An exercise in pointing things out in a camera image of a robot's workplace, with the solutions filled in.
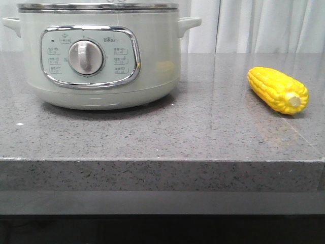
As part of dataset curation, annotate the yellow corn cob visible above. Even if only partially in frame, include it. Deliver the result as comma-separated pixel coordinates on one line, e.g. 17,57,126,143
247,67,309,115

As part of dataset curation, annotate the white curtain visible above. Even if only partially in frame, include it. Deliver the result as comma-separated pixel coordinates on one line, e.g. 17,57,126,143
0,0,325,54

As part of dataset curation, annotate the glass pot lid steel rim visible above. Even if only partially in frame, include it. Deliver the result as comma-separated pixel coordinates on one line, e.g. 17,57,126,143
17,1,179,14

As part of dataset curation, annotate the pale green electric cooking pot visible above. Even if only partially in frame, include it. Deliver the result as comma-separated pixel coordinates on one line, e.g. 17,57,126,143
2,11,201,110

